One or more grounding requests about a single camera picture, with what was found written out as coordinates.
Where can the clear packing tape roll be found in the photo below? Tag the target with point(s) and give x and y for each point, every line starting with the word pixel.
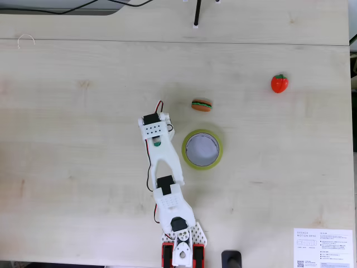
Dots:
pixel 202 166

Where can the black pole stand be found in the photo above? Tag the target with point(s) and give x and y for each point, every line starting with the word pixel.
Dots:
pixel 231 259

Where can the white printed paper sheet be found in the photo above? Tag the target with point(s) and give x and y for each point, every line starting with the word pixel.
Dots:
pixel 320 248

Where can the black camera tripod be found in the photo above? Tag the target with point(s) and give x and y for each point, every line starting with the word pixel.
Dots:
pixel 197 14

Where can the red black table clamp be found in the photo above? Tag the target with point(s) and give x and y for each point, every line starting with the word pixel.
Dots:
pixel 167 254
pixel 198 255

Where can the toy hamburger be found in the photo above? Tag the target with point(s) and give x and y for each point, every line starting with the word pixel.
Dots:
pixel 201 105

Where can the red toy strawberry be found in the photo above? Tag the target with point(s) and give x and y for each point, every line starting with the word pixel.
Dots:
pixel 279 83

